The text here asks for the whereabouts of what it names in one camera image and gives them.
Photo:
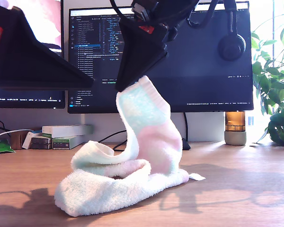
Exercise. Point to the black headphones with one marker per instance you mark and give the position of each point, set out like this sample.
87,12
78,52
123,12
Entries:
232,48

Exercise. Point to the amber glass lamp grey base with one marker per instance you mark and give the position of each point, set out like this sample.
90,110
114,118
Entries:
235,139

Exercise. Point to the pastel checked fluffy tea towel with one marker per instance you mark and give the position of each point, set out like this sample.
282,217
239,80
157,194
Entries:
97,194

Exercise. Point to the brown wooden block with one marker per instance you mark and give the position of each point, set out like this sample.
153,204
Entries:
16,139

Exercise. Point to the black monitor with terminal windows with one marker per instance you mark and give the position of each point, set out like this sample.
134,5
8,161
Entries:
26,99

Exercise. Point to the dark brown small box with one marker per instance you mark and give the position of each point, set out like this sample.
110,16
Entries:
40,143

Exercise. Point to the black Huawei monitor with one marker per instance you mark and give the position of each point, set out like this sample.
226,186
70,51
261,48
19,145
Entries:
203,71

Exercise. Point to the small white blue box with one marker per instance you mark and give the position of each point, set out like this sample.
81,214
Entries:
26,141

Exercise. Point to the green leafy houseplant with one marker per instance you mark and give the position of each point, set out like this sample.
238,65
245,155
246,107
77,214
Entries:
274,89

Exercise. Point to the green plastic packet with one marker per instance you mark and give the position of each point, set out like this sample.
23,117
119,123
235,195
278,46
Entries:
0,146

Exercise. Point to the green and white long box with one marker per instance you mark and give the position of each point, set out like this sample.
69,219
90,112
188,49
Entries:
68,143

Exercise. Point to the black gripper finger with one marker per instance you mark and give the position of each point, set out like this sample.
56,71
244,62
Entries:
26,61
137,54

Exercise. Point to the black monitor stand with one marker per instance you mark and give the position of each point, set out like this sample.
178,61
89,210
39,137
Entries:
185,144

